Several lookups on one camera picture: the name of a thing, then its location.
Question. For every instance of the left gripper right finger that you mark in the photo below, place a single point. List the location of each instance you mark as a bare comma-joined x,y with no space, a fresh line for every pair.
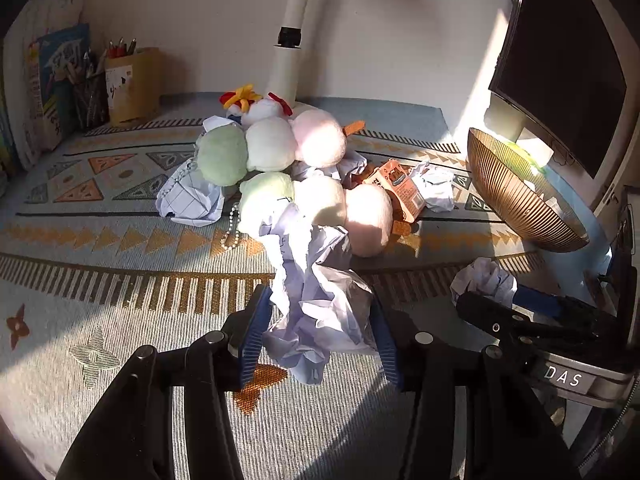
419,362

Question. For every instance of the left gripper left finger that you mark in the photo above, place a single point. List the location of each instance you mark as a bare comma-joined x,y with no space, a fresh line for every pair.
222,361

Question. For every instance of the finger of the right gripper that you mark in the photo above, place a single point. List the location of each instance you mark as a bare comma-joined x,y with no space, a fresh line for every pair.
490,317
553,306

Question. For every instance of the small paper ball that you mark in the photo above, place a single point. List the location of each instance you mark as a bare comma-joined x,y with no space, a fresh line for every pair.
486,278

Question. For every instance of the white paper ball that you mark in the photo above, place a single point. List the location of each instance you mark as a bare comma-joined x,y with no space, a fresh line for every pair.
324,305

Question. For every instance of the green white pink plush skewer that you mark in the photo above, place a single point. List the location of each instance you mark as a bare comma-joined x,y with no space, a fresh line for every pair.
227,151

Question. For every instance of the red yellow plush toy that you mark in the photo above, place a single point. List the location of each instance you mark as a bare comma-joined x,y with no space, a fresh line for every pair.
245,106

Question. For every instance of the brown wicker bowl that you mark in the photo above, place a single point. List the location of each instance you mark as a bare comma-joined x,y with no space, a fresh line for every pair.
517,190

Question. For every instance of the crumpled white paper right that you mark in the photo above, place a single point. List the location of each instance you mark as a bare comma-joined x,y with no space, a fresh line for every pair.
434,184

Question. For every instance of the patterned woven table mat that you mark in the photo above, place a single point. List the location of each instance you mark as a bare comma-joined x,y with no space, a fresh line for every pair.
90,272

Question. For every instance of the orange snack packet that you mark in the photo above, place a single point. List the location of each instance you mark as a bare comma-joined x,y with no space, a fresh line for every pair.
407,201

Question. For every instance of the crumpled grid paper ball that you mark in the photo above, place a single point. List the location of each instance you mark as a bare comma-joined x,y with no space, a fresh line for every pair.
188,198

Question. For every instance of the brown cardboard pen holder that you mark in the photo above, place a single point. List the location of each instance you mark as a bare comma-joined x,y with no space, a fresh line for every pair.
133,87

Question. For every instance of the white desk lamp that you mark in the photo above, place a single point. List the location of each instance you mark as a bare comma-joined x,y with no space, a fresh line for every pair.
284,73

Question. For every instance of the black mesh pen holder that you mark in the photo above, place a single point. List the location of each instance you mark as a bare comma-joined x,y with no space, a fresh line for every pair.
89,87

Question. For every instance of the blue cover book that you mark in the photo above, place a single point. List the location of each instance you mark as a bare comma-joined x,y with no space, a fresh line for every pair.
50,91

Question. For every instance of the white paper booklet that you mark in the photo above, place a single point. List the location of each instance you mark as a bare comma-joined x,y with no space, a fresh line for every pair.
21,80

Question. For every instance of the black wall monitor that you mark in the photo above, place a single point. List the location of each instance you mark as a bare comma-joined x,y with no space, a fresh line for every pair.
567,69

